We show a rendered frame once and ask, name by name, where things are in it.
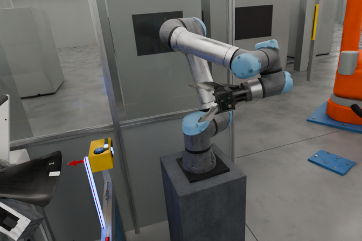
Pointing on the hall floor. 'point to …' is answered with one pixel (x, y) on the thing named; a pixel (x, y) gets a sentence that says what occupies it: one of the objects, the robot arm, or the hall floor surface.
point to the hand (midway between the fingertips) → (192, 103)
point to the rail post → (119, 217)
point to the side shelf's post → (44, 224)
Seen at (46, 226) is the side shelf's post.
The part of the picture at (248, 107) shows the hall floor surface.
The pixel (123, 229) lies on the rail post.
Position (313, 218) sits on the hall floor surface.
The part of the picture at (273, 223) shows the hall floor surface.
